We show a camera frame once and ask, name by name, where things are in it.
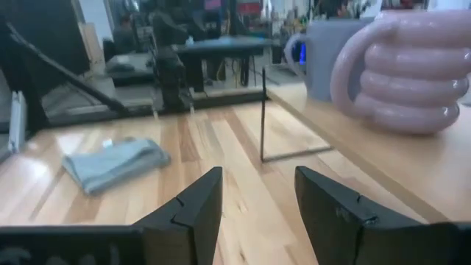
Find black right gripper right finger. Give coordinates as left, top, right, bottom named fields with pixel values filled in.
left=294, top=165, right=442, bottom=265

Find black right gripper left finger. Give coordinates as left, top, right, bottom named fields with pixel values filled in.
left=132, top=166, right=224, bottom=265

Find pink ribbed mug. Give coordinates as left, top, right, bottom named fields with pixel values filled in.
left=329, top=9, right=471, bottom=135

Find grey-blue mug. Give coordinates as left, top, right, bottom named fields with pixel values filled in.
left=283, top=18, right=377, bottom=103

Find wooden shelf black legs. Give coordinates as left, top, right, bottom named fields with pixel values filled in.
left=258, top=67, right=471, bottom=224

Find grey folded cloth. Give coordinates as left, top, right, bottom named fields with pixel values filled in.
left=61, top=136, right=171, bottom=197

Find grey desk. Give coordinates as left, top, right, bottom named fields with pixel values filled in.
left=104, top=52, right=156, bottom=88

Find dark background table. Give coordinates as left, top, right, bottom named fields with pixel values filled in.
left=171, top=34, right=277, bottom=93

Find white box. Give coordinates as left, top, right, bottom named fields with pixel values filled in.
left=8, top=91, right=27, bottom=154

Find person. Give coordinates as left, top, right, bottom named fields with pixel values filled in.
left=111, top=13, right=140, bottom=57

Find black-framed monitor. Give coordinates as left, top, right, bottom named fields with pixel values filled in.
left=0, top=0, right=92, bottom=97

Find black aluminium frame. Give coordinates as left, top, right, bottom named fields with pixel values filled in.
left=0, top=21, right=266, bottom=127

